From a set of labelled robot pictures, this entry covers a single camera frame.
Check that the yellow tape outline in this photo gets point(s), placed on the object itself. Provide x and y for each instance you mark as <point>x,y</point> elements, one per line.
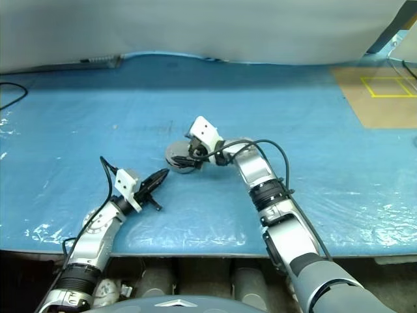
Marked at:
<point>369,87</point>

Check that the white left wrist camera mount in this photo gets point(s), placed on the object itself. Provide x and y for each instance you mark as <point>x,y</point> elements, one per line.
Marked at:
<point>125,182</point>

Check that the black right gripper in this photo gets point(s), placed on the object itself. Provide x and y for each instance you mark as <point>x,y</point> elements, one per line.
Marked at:
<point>199,151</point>

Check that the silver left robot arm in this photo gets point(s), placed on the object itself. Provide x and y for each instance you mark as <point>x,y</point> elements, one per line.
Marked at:
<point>94,234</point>

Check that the white backdrop sheet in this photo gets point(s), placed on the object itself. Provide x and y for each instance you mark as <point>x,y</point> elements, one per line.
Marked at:
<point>208,26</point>

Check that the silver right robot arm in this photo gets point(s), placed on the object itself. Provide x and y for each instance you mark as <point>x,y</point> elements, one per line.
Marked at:
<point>254,166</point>

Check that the grey power strip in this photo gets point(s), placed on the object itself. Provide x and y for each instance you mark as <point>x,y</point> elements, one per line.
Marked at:
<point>101,61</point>

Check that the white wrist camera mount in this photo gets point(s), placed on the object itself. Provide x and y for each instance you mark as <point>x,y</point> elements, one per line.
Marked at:
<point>205,130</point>
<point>125,182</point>

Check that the grey rounded cylinder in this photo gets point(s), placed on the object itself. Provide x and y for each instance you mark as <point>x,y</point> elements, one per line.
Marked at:
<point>158,277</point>
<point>249,280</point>

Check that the white rounded object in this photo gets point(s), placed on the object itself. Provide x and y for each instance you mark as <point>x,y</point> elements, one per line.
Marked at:
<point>109,291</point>

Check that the silver motor housing with windings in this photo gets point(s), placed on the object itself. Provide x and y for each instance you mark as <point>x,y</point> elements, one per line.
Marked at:
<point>179,171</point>

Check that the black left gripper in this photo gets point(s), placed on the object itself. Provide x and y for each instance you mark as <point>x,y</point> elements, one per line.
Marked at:
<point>145,197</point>

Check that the grey round metal disc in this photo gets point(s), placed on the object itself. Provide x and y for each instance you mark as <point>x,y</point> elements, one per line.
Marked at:
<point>176,150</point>

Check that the blue table mat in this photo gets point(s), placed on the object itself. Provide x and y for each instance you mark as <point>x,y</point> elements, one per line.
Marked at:
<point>228,104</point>

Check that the grey metal frame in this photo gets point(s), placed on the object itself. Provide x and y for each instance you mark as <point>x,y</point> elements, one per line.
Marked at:
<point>387,34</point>

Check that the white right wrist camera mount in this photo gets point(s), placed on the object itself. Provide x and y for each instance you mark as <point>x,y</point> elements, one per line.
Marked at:
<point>205,130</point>

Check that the clear plastic film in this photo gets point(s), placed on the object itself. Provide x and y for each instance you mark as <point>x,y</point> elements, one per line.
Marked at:
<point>42,228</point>

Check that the brown cardboard sheet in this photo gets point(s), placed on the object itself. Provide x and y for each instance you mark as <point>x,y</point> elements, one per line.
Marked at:
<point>384,111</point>

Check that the grey robot torso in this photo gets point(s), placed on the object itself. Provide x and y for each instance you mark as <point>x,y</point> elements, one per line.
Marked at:
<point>195,306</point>

